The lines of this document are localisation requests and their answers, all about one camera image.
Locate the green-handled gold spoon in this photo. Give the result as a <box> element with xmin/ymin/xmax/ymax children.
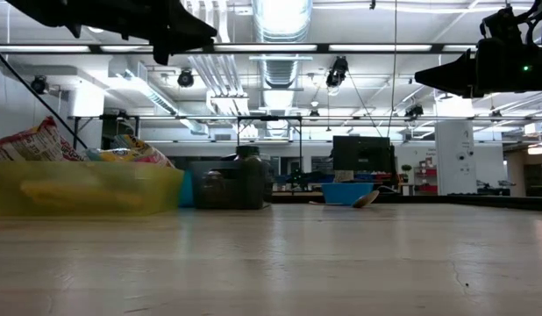
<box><xmin>308</xmin><ymin>189</ymin><xmax>381</xmax><ymax>209</ymax></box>

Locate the silver ventilation duct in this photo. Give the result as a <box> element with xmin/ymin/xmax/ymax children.
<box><xmin>252</xmin><ymin>0</ymin><xmax>315</xmax><ymax>137</ymax></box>

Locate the black overhead rig crossbar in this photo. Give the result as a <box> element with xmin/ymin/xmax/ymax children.
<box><xmin>0</xmin><ymin>42</ymin><xmax>478</xmax><ymax>55</ymax></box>

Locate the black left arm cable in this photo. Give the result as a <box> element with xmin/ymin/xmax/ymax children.
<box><xmin>0</xmin><ymin>42</ymin><xmax>89</xmax><ymax>149</ymax></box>

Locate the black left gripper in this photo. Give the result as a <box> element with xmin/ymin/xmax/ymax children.
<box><xmin>7</xmin><ymin>0</ymin><xmax>218</xmax><ymax>67</ymax></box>

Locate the yellow plastic bin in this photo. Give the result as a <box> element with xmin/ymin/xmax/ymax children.
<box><xmin>0</xmin><ymin>160</ymin><xmax>185</xmax><ymax>217</ymax></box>

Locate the black aluminium table frame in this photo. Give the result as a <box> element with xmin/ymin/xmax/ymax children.
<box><xmin>268</xmin><ymin>191</ymin><xmax>542</xmax><ymax>212</ymax></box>

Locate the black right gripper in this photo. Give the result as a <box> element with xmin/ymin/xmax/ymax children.
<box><xmin>414</xmin><ymin>0</ymin><xmax>542</xmax><ymax>99</ymax></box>

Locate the yellow blue-edged ramen packet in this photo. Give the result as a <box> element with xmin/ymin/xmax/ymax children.
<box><xmin>84</xmin><ymin>147</ymin><xmax>139</xmax><ymax>162</ymax></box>

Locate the blue plastic bin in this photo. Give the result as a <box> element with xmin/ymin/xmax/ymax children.
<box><xmin>179</xmin><ymin>169</ymin><xmax>196</xmax><ymax>209</ymax></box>

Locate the red and white ramen packet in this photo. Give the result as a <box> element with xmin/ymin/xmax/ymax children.
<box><xmin>0</xmin><ymin>116</ymin><xmax>90</xmax><ymax>162</ymax></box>

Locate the white pillar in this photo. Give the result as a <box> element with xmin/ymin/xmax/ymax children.
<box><xmin>435</xmin><ymin>120</ymin><xmax>479</xmax><ymax>197</ymax></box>

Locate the green-lidded spice jar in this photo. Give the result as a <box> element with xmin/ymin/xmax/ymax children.
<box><xmin>234</xmin><ymin>144</ymin><xmax>267</xmax><ymax>210</ymax></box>

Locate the black background rig frame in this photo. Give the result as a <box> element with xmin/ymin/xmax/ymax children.
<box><xmin>68</xmin><ymin>114</ymin><xmax>303</xmax><ymax>162</ymax></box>

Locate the grey plastic bin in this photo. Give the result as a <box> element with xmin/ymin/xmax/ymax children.
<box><xmin>191</xmin><ymin>158</ymin><xmax>273</xmax><ymax>211</ymax></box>

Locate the blue bowl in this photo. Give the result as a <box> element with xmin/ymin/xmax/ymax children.
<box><xmin>321</xmin><ymin>182</ymin><xmax>375</xmax><ymax>206</ymax></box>

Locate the red storage shelf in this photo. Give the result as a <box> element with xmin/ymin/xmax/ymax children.
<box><xmin>413</xmin><ymin>157</ymin><xmax>439</xmax><ymax>195</ymax></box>

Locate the red and yellow ramen packet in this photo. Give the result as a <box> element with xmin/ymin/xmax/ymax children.
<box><xmin>112</xmin><ymin>133</ymin><xmax>175</xmax><ymax>169</ymax></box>

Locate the black monitor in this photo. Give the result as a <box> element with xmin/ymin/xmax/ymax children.
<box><xmin>332</xmin><ymin>135</ymin><xmax>397</xmax><ymax>184</ymax></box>

